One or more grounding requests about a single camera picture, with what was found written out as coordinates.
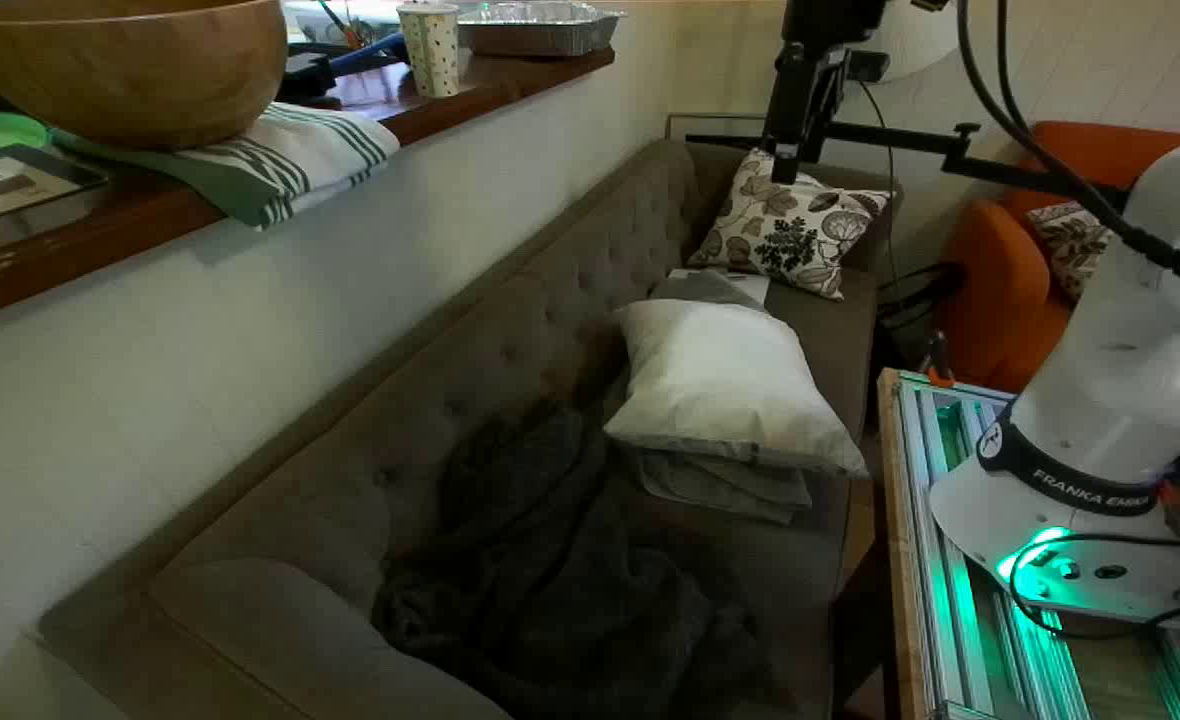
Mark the brown patterned cushion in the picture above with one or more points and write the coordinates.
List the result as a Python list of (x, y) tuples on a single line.
[(1071, 245)]

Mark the orange armchair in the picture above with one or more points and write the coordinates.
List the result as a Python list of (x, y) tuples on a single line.
[(1003, 292)]

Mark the black stand camera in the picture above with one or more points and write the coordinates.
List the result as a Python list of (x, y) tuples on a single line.
[(871, 65)]

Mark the large wooden bowl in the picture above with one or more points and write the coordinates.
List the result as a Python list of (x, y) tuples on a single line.
[(121, 65)]

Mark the aluminium foil tray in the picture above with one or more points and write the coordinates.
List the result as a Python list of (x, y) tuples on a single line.
[(534, 28)]

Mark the floral patterned pillow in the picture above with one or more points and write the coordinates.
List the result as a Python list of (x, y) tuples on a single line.
[(790, 227)]

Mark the black camera stand bar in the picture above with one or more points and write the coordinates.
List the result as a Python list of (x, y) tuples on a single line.
[(909, 139)]

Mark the dotted paper cup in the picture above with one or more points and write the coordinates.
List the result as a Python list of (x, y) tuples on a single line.
[(433, 49)]

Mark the dark wooden shelf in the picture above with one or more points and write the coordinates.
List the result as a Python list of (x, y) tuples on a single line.
[(81, 241)]

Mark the green striped white towel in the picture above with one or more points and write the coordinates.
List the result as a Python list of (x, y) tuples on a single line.
[(282, 162)]

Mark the flat printed card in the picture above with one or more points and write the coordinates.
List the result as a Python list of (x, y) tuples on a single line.
[(0, 185)]

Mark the grey tufted sofa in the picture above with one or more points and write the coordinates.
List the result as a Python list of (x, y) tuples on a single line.
[(389, 454)]

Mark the plain white pillow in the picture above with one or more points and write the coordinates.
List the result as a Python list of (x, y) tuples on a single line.
[(729, 381)]

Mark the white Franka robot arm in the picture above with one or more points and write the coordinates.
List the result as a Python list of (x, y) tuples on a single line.
[(1120, 360)]

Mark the dark grey blanket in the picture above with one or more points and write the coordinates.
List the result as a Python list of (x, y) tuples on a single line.
[(548, 587)]

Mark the black bag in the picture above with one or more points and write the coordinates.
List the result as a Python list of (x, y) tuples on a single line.
[(915, 322)]

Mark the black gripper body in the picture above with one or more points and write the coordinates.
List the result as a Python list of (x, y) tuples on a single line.
[(810, 65)]

